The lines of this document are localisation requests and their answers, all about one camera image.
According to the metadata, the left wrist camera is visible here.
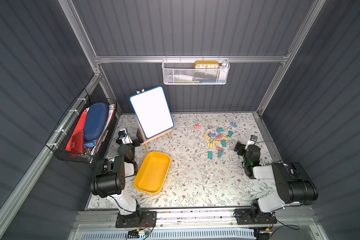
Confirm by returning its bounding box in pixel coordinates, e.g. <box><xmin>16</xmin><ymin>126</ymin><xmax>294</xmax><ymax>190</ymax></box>
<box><xmin>117</xmin><ymin>128</ymin><xmax>132</xmax><ymax>146</ymax></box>

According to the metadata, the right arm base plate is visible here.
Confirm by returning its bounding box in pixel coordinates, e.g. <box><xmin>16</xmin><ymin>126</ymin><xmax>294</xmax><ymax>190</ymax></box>
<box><xmin>233</xmin><ymin>209</ymin><xmax>277</xmax><ymax>225</ymax></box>

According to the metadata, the white wire wall basket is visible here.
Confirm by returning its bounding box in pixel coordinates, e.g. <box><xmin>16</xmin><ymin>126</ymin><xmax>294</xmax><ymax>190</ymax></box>
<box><xmin>162</xmin><ymin>58</ymin><xmax>231</xmax><ymax>85</ymax></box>

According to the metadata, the whiteboard with blue frame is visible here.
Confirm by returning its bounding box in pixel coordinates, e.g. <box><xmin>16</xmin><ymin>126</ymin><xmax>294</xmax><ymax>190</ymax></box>
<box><xmin>128</xmin><ymin>85</ymin><xmax>175</xmax><ymax>140</ymax></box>

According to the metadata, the yellow clock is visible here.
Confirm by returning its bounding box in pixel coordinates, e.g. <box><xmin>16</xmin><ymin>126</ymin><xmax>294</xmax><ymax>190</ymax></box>
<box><xmin>195</xmin><ymin>61</ymin><xmax>220</xmax><ymax>69</ymax></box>

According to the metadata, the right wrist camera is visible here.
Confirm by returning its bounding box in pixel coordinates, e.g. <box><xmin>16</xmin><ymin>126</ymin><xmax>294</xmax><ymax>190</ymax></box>
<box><xmin>246</xmin><ymin>135</ymin><xmax>258</xmax><ymax>147</ymax></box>

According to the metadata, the yellow plastic storage box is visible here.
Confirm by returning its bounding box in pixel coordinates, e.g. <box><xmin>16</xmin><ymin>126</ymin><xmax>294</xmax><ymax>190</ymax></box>
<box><xmin>134</xmin><ymin>152</ymin><xmax>172</xmax><ymax>195</ymax></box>

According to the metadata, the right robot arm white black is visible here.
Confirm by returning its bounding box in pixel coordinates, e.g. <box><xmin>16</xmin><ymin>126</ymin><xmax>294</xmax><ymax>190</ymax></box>
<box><xmin>234</xmin><ymin>141</ymin><xmax>319</xmax><ymax>220</ymax></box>

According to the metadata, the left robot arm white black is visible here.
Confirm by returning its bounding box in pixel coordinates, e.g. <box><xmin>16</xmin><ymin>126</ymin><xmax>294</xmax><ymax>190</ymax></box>
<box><xmin>91</xmin><ymin>128</ymin><xmax>141</xmax><ymax>218</ymax></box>

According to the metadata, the dark teal binder clip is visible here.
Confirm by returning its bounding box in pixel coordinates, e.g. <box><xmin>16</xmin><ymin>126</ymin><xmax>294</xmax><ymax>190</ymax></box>
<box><xmin>218</xmin><ymin>150</ymin><xmax>224</xmax><ymax>158</ymax></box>

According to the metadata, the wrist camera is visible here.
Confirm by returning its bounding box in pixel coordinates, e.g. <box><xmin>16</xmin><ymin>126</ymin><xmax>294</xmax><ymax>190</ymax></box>
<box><xmin>117</xmin><ymin>128</ymin><xmax>132</xmax><ymax>146</ymax></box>
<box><xmin>246</xmin><ymin>135</ymin><xmax>258</xmax><ymax>147</ymax></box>

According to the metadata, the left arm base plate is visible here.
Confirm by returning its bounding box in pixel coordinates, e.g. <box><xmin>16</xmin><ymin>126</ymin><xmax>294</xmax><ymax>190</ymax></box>
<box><xmin>115</xmin><ymin>210</ymin><xmax>157</xmax><ymax>229</ymax></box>

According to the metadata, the blue oval case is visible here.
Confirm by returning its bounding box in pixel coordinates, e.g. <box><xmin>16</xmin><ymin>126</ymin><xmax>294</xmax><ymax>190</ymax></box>
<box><xmin>84</xmin><ymin>103</ymin><xmax>109</xmax><ymax>142</ymax></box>

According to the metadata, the black wire side basket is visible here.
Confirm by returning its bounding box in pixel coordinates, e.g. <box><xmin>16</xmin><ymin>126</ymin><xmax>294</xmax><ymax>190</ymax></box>
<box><xmin>46</xmin><ymin>90</ymin><xmax>118</xmax><ymax>164</ymax></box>

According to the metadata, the aluminium front rail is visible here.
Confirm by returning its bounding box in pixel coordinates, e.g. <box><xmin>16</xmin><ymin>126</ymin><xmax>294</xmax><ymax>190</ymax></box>
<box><xmin>73</xmin><ymin>206</ymin><xmax>319</xmax><ymax>230</ymax></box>

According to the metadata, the red folder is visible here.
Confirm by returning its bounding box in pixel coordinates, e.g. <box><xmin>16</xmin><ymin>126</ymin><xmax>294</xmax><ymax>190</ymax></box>
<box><xmin>65</xmin><ymin>108</ymin><xmax>89</xmax><ymax>151</ymax></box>

